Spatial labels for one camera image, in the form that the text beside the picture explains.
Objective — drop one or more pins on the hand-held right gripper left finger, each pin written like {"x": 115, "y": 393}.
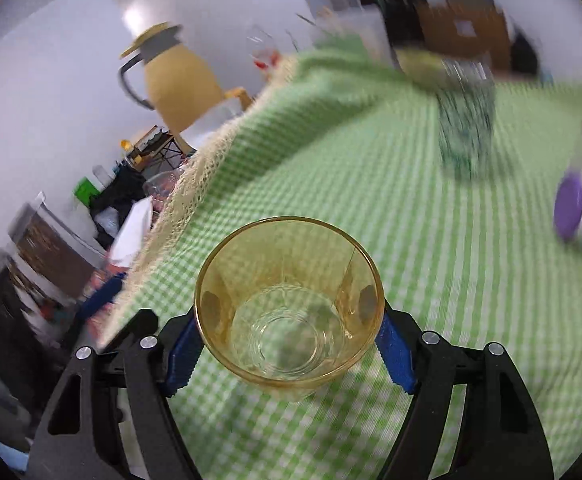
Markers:
{"x": 181, "y": 357}

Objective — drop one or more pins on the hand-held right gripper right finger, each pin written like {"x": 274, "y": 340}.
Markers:
{"x": 395, "y": 350}

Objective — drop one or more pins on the amber glass cup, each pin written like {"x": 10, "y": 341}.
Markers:
{"x": 291, "y": 305}

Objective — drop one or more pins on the green checkered tablecloth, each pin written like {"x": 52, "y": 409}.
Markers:
{"x": 371, "y": 240}

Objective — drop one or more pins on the white paper sheet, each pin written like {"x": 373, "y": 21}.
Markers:
{"x": 133, "y": 232}

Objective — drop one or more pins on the dark wooden cabinet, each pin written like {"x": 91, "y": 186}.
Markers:
{"x": 53, "y": 247}

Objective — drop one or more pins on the green box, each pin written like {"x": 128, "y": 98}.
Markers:
{"x": 87, "y": 191}

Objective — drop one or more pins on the purple lidded jar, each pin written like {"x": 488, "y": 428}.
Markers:
{"x": 581, "y": 207}

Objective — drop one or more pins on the green patterned drinking glass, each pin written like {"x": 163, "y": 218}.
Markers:
{"x": 466, "y": 115}

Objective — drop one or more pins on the yellow wooden chair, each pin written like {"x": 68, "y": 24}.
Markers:
{"x": 206, "y": 110}

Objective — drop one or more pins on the yellow thermos jug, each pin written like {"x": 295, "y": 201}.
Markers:
{"x": 171, "y": 72}

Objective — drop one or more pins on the clear wine glass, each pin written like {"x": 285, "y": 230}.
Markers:
{"x": 263, "y": 50}

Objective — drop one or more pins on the brown cardboard box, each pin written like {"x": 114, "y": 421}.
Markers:
{"x": 463, "y": 32}

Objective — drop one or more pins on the clear plastic container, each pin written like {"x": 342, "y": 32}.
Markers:
{"x": 353, "y": 25}

